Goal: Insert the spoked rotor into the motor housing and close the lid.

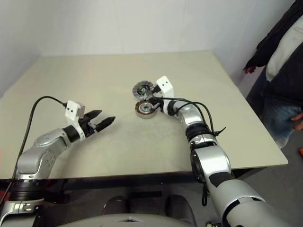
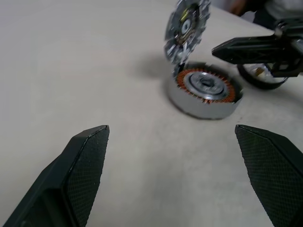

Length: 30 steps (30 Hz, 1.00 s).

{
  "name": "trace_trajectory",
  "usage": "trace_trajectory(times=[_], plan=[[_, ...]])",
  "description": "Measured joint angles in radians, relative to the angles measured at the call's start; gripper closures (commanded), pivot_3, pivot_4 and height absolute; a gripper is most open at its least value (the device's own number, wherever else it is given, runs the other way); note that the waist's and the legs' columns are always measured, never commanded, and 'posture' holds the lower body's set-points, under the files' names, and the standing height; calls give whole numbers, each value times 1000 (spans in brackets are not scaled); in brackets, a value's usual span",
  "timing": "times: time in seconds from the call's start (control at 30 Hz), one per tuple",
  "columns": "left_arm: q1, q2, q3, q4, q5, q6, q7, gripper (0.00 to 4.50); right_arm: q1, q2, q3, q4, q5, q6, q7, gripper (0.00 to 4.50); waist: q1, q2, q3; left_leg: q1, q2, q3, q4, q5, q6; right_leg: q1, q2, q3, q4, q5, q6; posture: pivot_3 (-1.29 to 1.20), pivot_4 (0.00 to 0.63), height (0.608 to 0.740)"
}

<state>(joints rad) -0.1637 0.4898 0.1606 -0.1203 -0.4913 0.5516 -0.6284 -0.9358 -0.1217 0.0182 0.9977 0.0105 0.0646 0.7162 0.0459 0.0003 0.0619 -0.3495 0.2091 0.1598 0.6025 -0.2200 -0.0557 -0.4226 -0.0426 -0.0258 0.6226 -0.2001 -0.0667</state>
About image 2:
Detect round silver lid circuit board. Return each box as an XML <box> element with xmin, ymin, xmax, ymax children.
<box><xmin>164</xmin><ymin>0</ymin><xmax>212</xmax><ymax>71</ymax></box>

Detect silver spoked rotor black rim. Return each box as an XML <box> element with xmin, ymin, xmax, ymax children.
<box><xmin>237</xmin><ymin>61</ymin><xmax>289</xmax><ymax>90</ymax></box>

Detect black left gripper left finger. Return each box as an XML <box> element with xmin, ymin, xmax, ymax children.
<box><xmin>0</xmin><ymin>124</ymin><xmax>110</xmax><ymax>227</ymax></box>

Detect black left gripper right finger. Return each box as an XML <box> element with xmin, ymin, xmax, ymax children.
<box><xmin>234</xmin><ymin>124</ymin><xmax>303</xmax><ymax>227</ymax></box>

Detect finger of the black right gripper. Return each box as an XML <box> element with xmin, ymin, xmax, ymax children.
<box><xmin>212</xmin><ymin>35</ymin><xmax>297</xmax><ymax>65</ymax></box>
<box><xmin>269</xmin><ymin>61</ymin><xmax>301</xmax><ymax>78</ymax></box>

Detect silver motor housing copper windings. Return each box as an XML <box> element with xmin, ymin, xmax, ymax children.
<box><xmin>166</xmin><ymin>61</ymin><xmax>244</xmax><ymax>121</ymax></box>

